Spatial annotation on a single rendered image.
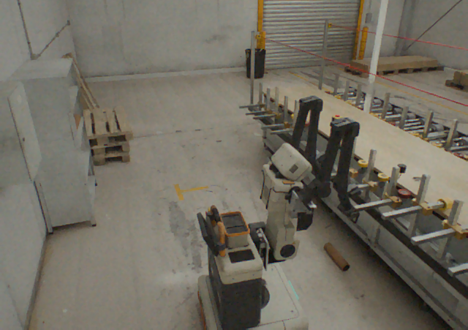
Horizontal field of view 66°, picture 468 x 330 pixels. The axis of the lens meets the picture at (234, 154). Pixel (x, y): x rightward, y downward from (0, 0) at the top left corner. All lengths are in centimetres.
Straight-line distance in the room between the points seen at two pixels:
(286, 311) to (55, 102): 251
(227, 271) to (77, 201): 214
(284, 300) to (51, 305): 180
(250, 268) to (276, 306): 58
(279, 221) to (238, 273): 41
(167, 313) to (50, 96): 203
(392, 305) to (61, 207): 308
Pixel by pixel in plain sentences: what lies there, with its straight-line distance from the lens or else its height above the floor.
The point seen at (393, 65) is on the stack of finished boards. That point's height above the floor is 26.
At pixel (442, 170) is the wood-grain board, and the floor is 90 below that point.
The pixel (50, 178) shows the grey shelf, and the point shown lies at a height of 61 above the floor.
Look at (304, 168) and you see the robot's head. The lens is 208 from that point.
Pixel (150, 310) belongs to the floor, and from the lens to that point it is 305.
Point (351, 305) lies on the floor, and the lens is 315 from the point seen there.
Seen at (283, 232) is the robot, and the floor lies 88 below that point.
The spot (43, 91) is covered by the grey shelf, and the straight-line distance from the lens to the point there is 346.
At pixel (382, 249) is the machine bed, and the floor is 17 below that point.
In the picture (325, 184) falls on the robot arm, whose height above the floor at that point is 128.
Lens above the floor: 226
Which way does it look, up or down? 26 degrees down
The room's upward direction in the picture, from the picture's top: straight up
